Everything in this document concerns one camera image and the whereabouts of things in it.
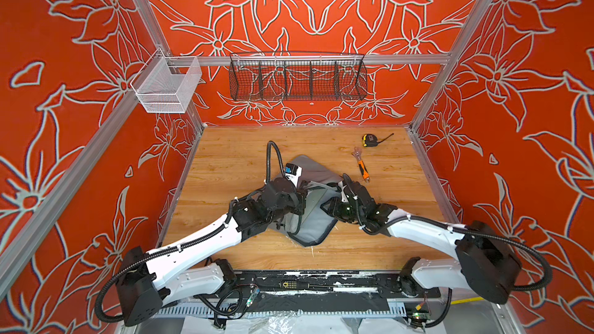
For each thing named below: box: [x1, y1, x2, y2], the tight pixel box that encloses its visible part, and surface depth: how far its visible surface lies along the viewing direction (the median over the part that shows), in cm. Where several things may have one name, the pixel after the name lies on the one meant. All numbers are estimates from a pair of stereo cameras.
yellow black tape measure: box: [361, 132, 395, 147], surface depth 112 cm
